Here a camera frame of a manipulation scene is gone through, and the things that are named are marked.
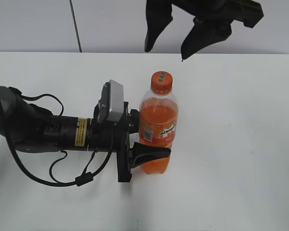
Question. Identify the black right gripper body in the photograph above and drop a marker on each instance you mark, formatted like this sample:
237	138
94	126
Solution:
248	12

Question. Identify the orange soda bottle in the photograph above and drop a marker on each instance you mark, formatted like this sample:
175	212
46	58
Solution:
158	120

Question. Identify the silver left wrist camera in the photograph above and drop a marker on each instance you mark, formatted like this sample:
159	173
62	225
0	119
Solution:
111	104

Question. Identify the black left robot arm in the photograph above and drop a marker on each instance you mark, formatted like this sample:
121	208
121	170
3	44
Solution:
32	129

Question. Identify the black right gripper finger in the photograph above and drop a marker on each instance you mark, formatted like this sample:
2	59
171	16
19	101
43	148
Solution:
204	33
158	15

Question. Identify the orange bottle cap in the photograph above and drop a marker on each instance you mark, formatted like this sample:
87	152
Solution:
161	83

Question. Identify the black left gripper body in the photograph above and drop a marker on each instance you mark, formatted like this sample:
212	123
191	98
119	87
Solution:
113	137

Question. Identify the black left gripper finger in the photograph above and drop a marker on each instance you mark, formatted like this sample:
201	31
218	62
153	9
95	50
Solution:
141	154
134	120

